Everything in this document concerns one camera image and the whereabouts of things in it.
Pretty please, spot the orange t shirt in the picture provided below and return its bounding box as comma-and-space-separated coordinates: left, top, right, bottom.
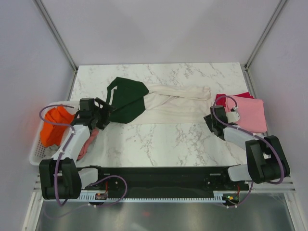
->
40, 106, 74, 148

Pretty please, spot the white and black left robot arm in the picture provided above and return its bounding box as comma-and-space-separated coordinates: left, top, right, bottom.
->
39, 98, 115, 203

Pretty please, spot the salmon pink t shirt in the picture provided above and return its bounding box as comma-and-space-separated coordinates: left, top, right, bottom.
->
77, 128, 99, 160

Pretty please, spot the grey t shirt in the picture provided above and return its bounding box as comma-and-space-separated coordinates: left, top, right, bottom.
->
45, 144, 59, 156

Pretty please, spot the white plastic laundry basket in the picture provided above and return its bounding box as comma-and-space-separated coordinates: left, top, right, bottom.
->
29, 101, 79, 166

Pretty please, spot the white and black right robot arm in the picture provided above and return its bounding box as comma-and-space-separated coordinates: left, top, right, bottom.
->
204, 105, 290, 190

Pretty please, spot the left aluminium frame post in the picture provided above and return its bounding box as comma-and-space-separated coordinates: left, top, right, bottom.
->
33, 0, 79, 73

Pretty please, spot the light pink folded t shirt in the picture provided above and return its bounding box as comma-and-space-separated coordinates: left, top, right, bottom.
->
225, 92, 267, 133

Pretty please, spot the aluminium frame post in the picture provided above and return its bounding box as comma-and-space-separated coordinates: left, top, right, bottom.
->
243, 0, 288, 70
33, 0, 79, 73

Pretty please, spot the white slotted cable duct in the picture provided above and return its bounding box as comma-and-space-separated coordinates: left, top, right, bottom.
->
77, 191, 236, 203

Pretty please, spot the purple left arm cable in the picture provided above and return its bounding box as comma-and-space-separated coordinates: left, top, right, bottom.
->
38, 103, 128, 207

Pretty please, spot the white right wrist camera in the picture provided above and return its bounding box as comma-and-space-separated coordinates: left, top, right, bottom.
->
226, 107, 240, 123

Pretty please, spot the crimson folded t shirt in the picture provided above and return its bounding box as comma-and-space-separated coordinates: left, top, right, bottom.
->
215, 91, 256, 133

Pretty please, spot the right aluminium frame post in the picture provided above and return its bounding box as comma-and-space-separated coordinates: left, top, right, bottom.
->
243, 0, 288, 70

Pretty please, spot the cream and green Charlie Brown shirt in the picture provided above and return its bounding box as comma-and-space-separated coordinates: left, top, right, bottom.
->
106, 77, 211, 125

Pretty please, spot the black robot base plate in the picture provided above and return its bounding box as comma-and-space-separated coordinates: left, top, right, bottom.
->
86, 167, 249, 197

